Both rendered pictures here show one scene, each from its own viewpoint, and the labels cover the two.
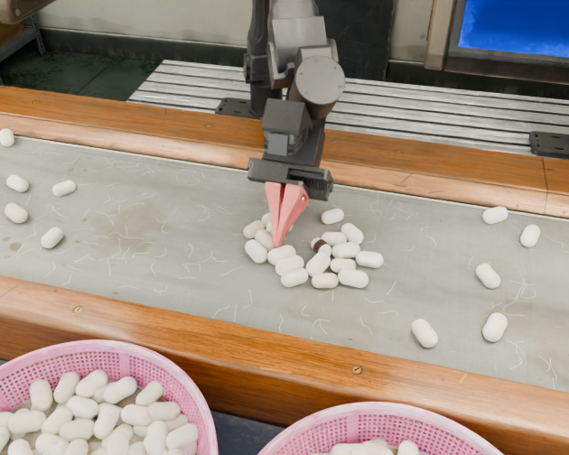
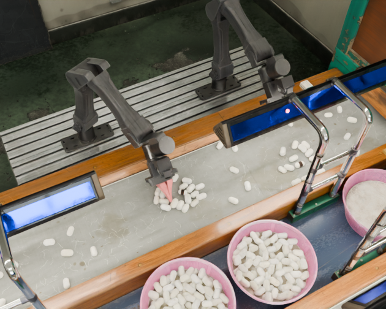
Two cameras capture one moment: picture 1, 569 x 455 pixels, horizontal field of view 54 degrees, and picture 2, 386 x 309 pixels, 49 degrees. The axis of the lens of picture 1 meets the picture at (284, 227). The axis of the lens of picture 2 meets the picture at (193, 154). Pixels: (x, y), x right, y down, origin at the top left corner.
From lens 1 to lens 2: 0.86 m
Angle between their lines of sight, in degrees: 31
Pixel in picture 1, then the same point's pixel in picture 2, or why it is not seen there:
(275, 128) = (164, 170)
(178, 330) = (175, 248)
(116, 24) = not seen: outside the picture
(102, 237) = (108, 238)
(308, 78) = (163, 147)
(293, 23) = (135, 124)
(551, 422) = (277, 204)
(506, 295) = (242, 173)
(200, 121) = (89, 167)
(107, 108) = (40, 185)
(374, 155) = not seen: hidden behind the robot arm
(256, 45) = (86, 119)
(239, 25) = not seen: outside the picture
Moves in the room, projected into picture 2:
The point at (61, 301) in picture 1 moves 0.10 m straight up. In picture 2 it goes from (132, 267) to (128, 251)
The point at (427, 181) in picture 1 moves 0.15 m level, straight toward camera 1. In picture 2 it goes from (192, 144) to (209, 175)
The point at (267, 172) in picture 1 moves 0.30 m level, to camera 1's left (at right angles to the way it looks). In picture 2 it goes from (158, 181) to (77, 237)
